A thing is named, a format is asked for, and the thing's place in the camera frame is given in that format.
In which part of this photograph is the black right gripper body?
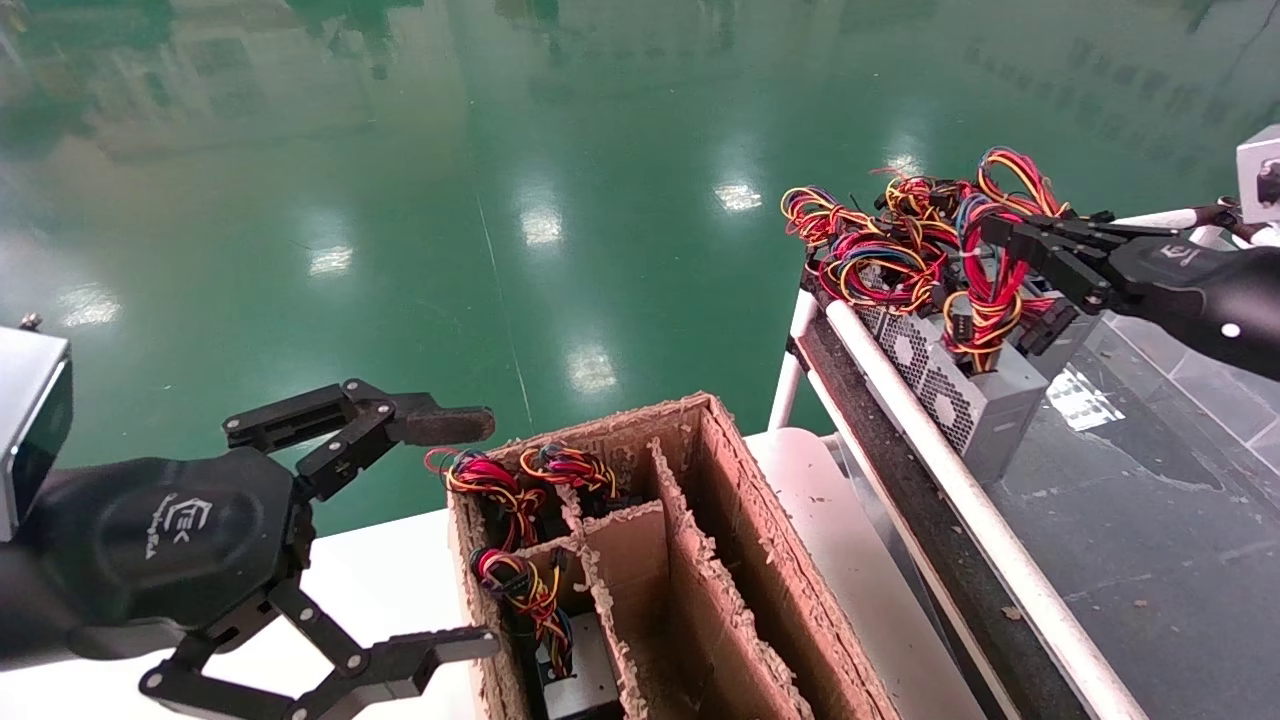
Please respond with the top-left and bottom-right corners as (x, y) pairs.
(1108, 235), (1280, 383)

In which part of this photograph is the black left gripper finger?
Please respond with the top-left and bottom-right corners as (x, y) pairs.
(222, 378), (496, 503)
(138, 580), (499, 720)

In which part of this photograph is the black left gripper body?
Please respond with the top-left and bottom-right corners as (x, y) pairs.
(0, 447), (316, 661)

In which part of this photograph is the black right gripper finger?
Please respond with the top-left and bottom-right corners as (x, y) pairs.
(1038, 208), (1183, 258)
(980, 215), (1118, 307)

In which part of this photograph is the black pipe connector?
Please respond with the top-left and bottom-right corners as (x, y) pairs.
(1195, 197), (1251, 236)

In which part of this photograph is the white leg pipe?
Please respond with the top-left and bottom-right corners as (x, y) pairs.
(767, 290), (821, 431)

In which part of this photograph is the brown divided cardboard box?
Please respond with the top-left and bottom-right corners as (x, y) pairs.
(447, 392), (901, 720)

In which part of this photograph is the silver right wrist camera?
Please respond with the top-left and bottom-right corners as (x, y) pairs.
(1237, 125), (1280, 223)

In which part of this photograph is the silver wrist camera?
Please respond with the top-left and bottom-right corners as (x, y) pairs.
(0, 313), (74, 543)
(1237, 125), (1280, 223)

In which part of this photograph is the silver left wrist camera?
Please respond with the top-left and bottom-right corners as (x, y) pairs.
(0, 313), (74, 543)

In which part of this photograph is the white long rail pipe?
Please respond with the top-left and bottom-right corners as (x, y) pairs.
(825, 298), (1151, 720)

